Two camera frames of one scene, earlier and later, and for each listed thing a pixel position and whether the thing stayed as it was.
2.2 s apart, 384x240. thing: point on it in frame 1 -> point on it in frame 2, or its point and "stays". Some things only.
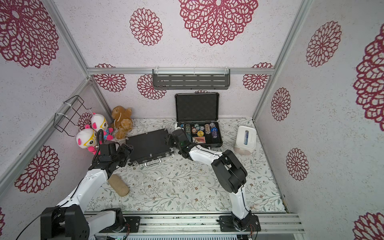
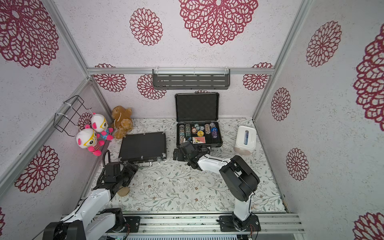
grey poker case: (197, 113) stays
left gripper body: (122, 155) -> (126, 176)
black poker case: (149, 148) stays
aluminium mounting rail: (206, 223) stays
